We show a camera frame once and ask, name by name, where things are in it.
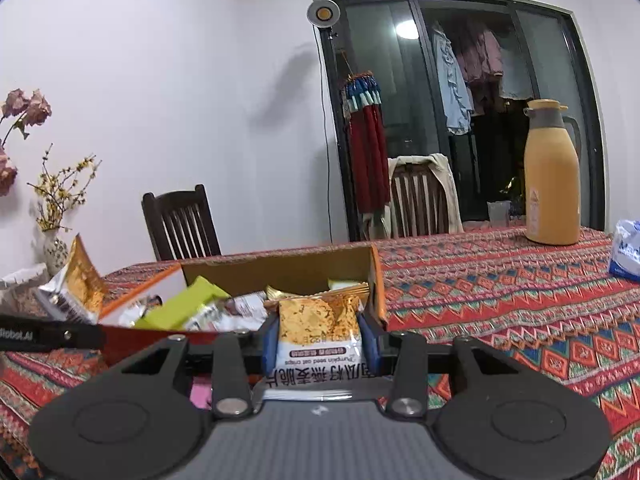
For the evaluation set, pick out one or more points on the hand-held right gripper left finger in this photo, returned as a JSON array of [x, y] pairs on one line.
[[270, 342]]

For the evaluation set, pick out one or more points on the grey white snack packet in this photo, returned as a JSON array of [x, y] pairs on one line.
[[235, 307]]

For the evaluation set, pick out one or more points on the pink hanging garment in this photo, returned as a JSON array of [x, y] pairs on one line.
[[482, 55]]

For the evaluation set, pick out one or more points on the dark framed sliding glass door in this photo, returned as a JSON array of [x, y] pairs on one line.
[[550, 60]]

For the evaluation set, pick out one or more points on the translucent plastic cup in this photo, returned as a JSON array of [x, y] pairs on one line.
[[499, 215]]

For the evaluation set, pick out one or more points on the red tassel hanging decoration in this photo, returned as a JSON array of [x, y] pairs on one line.
[[370, 150]]

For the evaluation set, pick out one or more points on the floral ceramic vase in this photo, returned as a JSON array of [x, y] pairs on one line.
[[54, 252]]

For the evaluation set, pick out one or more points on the wooden chair with cloth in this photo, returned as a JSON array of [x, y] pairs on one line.
[[450, 195]]

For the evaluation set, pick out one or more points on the pink snack packet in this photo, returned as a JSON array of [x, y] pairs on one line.
[[200, 395]]

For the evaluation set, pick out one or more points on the light blue hanging shirt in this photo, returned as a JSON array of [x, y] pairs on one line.
[[452, 95]]

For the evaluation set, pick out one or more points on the plain white snack packet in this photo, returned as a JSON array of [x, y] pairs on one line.
[[132, 315]]

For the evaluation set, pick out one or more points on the pink artificial flower bouquet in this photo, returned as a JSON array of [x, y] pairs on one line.
[[30, 105]]

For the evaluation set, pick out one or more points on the long green snack packet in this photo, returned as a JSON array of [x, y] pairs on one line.
[[190, 300]]

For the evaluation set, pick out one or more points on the round white wall lamp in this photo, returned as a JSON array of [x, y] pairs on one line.
[[323, 11]]

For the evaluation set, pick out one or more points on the white lace hanging garment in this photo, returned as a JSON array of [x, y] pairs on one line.
[[515, 85]]

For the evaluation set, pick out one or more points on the brown slatted wooden chair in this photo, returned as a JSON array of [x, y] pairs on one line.
[[417, 200]]

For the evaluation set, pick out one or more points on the yellow flower branches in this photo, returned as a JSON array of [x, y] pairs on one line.
[[60, 190]]

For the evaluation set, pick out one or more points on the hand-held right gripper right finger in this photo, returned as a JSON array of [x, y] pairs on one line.
[[369, 345]]

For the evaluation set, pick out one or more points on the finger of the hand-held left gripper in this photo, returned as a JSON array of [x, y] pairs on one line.
[[70, 337]]

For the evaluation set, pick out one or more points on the yellow thermos jug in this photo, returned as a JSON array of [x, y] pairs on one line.
[[550, 185]]

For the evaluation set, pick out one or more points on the dark wooden chair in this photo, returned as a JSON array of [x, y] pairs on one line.
[[180, 225]]

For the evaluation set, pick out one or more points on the white blue tissue pack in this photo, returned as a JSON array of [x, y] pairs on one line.
[[627, 250]]

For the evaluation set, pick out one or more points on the orange cardboard box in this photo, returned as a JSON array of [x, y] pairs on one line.
[[280, 265]]

